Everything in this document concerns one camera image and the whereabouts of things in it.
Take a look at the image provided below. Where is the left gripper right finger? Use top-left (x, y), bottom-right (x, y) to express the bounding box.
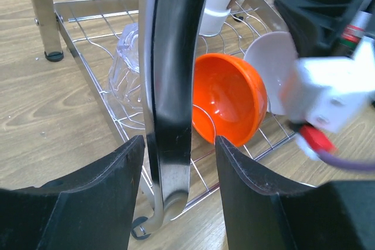
top-left (215, 136), bottom-right (374, 249)

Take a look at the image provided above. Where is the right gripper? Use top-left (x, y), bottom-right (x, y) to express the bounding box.
top-left (274, 0), bottom-right (374, 58)

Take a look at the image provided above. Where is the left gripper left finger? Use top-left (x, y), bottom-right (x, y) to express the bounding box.
top-left (1, 136), bottom-right (145, 249)

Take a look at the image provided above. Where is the orange bowl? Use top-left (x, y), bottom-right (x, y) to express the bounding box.
top-left (192, 53), bottom-right (267, 147)

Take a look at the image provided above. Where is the metal two-tier dish rack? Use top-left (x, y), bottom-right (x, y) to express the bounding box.
top-left (23, 0), bottom-right (296, 241)

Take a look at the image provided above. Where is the clear plastic cup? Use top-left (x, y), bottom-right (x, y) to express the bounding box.
top-left (104, 23), bottom-right (145, 130)

